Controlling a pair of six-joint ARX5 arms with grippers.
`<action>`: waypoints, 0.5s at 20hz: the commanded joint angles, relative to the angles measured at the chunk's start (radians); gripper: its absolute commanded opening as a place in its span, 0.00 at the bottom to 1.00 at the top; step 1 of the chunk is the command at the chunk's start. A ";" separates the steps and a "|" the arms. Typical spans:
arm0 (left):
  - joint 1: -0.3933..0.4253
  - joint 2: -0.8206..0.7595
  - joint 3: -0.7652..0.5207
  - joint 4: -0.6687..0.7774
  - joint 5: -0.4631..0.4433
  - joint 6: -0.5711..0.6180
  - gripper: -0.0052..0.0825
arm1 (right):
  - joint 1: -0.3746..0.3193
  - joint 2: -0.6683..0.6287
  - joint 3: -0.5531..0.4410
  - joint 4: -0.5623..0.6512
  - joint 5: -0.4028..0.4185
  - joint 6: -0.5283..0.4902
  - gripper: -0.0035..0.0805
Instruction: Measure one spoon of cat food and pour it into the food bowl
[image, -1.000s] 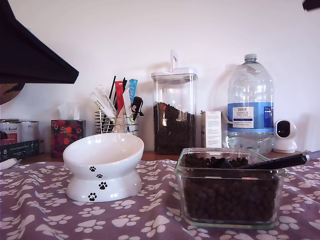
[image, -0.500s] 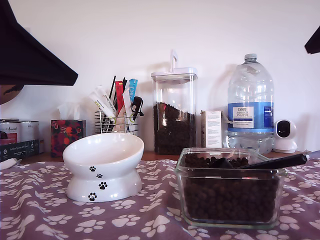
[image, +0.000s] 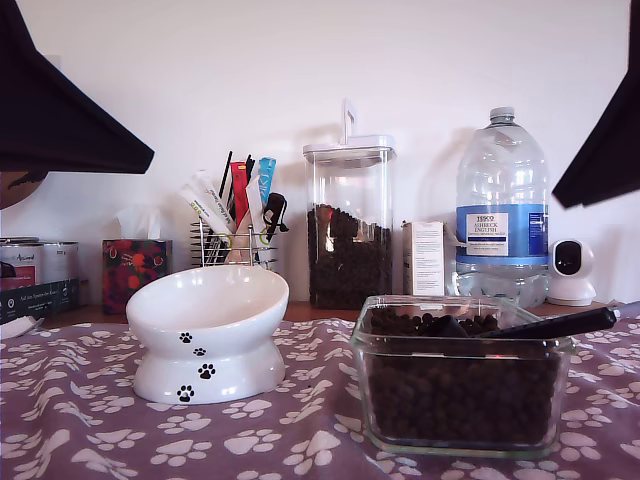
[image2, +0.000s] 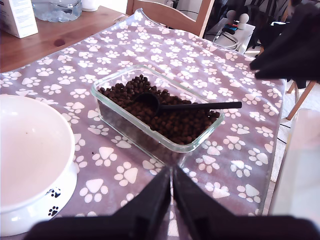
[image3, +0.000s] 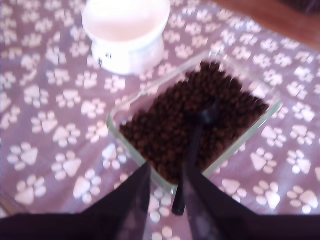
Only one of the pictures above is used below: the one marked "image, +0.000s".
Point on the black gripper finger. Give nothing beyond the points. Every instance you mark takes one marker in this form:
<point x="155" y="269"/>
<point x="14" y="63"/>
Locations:
<point x="50" y="115"/>
<point x="610" y="160"/>

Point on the black plastic measuring spoon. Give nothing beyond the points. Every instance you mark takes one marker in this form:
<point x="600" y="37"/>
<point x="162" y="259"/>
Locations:
<point x="550" y="325"/>

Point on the white ceramic paw-print cat bowl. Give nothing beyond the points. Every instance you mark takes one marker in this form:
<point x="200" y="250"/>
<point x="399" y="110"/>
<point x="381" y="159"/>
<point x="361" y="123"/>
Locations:
<point x="209" y="300"/>

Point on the large clear blue-labelled water bottle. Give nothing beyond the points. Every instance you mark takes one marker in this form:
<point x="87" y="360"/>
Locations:
<point x="502" y="175"/>

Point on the white paper tissue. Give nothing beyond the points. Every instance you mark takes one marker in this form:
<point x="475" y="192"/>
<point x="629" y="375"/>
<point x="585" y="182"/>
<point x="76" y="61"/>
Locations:
<point x="139" y="222"/>

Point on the plain white tin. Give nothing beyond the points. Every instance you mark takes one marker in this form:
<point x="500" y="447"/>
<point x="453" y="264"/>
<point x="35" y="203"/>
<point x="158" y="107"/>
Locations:
<point x="61" y="260"/>

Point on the white tin with red label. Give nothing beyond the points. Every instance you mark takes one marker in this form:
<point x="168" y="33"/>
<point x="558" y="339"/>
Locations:
<point x="21" y="260"/>

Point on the white sachet with green print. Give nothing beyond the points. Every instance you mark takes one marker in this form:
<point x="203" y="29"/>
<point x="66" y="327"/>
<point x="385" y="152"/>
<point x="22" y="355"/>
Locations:
<point x="201" y="210"/>

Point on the white sachet with dark text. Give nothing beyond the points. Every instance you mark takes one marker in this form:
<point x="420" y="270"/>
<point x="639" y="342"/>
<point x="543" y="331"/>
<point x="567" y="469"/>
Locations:
<point x="211" y="195"/>

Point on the floral red tissue box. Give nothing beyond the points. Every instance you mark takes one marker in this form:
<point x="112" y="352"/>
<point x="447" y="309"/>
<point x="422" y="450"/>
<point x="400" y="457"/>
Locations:
<point x="134" y="275"/>

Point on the dark green flat box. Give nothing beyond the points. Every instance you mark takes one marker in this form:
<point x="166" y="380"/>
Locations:
<point x="39" y="300"/>

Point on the thin black stick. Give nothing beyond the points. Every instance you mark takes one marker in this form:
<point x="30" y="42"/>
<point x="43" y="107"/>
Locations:
<point x="226" y="172"/>

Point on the small white printed carton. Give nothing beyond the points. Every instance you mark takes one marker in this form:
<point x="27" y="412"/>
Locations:
<point x="426" y="255"/>

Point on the red sachet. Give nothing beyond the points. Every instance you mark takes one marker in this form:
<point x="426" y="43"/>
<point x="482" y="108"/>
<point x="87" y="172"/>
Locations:
<point x="241" y="195"/>

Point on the small white object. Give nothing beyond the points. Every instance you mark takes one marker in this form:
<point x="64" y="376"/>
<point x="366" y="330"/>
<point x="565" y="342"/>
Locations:
<point x="16" y="326"/>

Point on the plain white sachet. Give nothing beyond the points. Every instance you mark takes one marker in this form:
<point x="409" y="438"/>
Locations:
<point x="254" y="205"/>

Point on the blue sachet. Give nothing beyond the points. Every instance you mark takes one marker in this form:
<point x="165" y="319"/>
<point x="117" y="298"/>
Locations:
<point x="266" y="180"/>

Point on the black plastic clip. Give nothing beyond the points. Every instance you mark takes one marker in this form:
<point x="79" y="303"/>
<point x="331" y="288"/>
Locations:
<point x="275" y="205"/>

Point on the tall clear white-lidded storage jar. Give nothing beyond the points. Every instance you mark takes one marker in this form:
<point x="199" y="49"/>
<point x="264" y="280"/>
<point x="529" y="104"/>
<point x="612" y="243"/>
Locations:
<point x="349" y="175"/>

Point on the purple paw-print cloth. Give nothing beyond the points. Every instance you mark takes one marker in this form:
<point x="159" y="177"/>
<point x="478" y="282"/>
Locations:
<point x="75" y="425"/>

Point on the square clear glass container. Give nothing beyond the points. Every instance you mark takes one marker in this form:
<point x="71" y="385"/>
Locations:
<point x="361" y="350"/>

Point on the small white round camera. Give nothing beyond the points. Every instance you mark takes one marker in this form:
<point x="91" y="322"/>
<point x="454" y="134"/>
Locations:
<point x="571" y="290"/>

